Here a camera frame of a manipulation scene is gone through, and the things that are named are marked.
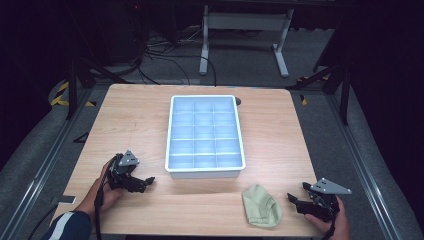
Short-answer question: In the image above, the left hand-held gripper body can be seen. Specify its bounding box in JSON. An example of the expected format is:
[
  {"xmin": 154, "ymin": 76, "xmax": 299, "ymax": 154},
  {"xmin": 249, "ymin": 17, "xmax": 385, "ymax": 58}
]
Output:
[{"xmin": 106, "ymin": 149, "xmax": 141, "ymax": 192}]

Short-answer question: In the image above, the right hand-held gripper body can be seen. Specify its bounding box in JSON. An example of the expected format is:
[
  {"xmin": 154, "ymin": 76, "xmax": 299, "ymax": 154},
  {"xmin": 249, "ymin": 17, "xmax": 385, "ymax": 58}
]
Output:
[{"xmin": 304, "ymin": 177, "xmax": 353, "ymax": 223}]

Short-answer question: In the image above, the person's right hand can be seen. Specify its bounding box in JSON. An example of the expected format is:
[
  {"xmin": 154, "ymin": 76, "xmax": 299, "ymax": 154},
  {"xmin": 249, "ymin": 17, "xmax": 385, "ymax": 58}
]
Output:
[{"xmin": 304, "ymin": 195, "xmax": 352, "ymax": 240}]

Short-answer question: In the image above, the person's left hand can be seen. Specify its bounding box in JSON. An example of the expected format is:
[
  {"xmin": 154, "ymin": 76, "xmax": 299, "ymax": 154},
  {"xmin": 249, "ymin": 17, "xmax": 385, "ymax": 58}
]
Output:
[{"xmin": 89, "ymin": 159, "xmax": 125, "ymax": 214}]

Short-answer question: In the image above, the olive green sock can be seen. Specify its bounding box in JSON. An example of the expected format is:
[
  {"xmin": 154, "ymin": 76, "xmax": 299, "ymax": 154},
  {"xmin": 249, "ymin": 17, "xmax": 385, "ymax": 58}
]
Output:
[{"xmin": 241, "ymin": 183, "xmax": 283, "ymax": 229}]

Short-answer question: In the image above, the white divided storage box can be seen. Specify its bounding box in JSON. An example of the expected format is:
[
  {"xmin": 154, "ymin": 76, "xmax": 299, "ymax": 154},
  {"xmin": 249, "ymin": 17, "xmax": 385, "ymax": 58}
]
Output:
[{"xmin": 164, "ymin": 94, "xmax": 247, "ymax": 180}]

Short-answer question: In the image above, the yellow black floor tape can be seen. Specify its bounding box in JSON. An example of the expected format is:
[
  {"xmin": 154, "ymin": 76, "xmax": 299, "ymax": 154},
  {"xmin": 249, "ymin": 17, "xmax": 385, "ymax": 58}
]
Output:
[
  {"xmin": 50, "ymin": 81, "xmax": 97, "ymax": 108},
  {"xmin": 297, "ymin": 75, "xmax": 330, "ymax": 107}
]

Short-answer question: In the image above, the black tripod stand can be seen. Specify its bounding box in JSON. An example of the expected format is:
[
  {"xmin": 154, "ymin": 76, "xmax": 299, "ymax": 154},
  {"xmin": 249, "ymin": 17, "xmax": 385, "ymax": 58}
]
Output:
[
  {"xmin": 65, "ymin": 54, "xmax": 129, "ymax": 121},
  {"xmin": 285, "ymin": 61, "xmax": 352, "ymax": 127}
]

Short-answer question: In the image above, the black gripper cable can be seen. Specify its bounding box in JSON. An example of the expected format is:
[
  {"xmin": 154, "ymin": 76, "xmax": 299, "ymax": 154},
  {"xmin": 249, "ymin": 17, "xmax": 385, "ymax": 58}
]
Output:
[
  {"xmin": 320, "ymin": 219, "xmax": 337, "ymax": 240},
  {"xmin": 93, "ymin": 156, "xmax": 116, "ymax": 240}
]

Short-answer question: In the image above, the grey metal floor rail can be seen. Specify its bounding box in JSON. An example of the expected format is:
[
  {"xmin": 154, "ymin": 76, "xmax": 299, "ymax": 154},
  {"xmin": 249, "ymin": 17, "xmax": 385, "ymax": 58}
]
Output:
[
  {"xmin": 324, "ymin": 93, "xmax": 424, "ymax": 240},
  {"xmin": 0, "ymin": 85, "xmax": 101, "ymax": 240}
]

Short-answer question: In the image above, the bundle of black floor cables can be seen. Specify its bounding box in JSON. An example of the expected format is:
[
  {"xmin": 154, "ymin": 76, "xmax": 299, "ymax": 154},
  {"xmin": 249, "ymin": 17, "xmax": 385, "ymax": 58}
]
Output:
[{"xmin": 131, "ymin": 26, "xmax": 218, "ymax": 88}]

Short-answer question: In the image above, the white metal stand frame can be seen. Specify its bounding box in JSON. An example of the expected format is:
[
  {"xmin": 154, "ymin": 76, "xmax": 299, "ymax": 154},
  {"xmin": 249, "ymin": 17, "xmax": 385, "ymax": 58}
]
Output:
[{"xmin": 198, "ymin": 4, "xmax": 295, "ymax": 79}]

